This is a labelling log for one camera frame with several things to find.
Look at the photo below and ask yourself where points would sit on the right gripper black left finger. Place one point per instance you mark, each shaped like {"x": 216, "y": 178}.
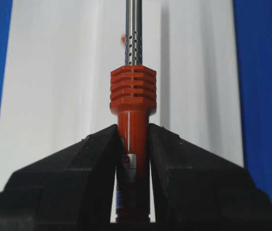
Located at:
{"x": 70, "y": 190}

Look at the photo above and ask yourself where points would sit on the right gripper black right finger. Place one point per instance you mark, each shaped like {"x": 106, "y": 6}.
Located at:
{"x": 196, "y": 190}

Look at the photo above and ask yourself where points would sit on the red handled soldering iron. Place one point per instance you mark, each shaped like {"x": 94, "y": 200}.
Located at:
{"x": 133, "y": 101}

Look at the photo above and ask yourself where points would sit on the large white base board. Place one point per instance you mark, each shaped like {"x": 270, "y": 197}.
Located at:
{"x": 60, "y": 54}

